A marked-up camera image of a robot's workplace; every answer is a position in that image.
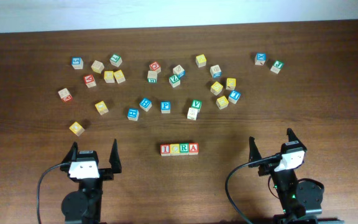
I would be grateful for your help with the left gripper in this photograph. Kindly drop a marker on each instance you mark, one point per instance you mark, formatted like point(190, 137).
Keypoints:
point(107, 175)

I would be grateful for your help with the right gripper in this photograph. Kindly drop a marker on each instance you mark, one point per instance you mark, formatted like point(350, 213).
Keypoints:
point(255, 153)

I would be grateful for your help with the red I block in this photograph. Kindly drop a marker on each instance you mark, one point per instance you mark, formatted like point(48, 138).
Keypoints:
point(165, 150)

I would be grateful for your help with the red A block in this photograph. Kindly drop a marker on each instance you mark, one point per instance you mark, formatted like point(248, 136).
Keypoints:
point(193, 148)

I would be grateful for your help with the yellow C block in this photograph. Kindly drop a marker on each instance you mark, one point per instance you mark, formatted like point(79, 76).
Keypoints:
point(174, 149)

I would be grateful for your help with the green R block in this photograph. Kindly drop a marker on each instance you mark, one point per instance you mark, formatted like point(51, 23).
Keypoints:
point(184, 149)

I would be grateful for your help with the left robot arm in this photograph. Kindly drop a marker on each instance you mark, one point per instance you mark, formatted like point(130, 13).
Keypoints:
point(84, 205)

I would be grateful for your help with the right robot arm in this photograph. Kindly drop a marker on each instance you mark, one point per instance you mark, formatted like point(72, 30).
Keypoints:
point(300, 199)

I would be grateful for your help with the yellow block far left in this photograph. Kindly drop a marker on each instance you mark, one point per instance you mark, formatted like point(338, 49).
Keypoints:
point(77, 128)

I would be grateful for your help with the yellow block lower left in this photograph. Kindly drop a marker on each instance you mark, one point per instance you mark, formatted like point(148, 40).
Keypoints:
point(101, 107)

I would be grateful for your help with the blue E block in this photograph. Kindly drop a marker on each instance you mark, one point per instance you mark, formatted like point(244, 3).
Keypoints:
point(133, 114)

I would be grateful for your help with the blue I block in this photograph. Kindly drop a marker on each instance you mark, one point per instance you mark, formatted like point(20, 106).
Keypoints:
point(234, 96)

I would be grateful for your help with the yellow block right lower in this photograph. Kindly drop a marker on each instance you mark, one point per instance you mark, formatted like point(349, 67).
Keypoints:
point(222, 102)

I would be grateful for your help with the wooden block red side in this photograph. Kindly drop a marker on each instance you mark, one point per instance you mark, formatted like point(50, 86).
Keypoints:
point(65, 95)

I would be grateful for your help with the yellow block right upper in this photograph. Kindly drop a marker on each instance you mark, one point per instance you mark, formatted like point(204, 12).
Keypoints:
point(230, 83)

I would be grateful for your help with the blue F block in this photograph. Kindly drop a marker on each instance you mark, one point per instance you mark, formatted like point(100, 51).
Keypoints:
point(145, 104)

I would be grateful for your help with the red block left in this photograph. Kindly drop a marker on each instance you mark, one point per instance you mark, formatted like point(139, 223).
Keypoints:
point(89, 81)

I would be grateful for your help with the green J block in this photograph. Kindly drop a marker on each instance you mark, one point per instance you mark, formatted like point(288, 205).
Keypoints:
point(277, 66)

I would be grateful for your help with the yellow block right cluster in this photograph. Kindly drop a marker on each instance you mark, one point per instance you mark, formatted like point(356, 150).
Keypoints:
point(216, 88)

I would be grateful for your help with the yellow block upper left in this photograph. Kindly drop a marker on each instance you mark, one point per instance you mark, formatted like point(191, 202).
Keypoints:
point(109, 77)

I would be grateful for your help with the yellow block beside it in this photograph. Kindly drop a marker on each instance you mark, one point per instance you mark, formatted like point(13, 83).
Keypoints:
point(119, 76)

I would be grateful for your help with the wooden picture block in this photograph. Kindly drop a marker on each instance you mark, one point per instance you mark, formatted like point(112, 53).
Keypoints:
point(192, 113)

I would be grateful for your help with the green V block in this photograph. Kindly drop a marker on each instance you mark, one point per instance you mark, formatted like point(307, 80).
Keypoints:
point(196, 104)

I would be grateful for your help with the blue P block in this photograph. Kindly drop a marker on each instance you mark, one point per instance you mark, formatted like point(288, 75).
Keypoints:
point(165, 107)

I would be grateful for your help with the blue X block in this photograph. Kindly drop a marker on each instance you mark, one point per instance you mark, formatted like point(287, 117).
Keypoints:
point(260, 58)

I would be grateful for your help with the plain wooden block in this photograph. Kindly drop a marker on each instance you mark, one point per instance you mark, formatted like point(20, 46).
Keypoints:
point(97, 66)

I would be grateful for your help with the wooden block blue D side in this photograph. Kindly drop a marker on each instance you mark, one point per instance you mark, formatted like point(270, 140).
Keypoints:
point(215, 71)

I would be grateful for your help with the blue S block top-left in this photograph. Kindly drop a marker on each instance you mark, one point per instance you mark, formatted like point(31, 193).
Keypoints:
point(77, 63)

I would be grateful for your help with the green L block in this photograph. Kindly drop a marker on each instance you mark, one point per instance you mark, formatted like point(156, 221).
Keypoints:
point(116, 60)

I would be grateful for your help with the wooden block green side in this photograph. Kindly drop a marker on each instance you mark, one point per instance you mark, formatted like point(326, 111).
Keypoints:
point(152, 76)

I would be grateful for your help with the red block top centre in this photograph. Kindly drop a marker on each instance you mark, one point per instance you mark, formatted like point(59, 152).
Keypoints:
point(155, 66)

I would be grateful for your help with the green Z block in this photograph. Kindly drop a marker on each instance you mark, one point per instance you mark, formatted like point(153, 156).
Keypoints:
point(174, 80)

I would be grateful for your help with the yellow block top centre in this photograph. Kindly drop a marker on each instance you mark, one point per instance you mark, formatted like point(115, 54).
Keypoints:
point(200, 60)

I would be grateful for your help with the wooden leaf block blue side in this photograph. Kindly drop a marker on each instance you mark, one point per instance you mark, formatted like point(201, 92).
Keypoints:
point(179, 71)

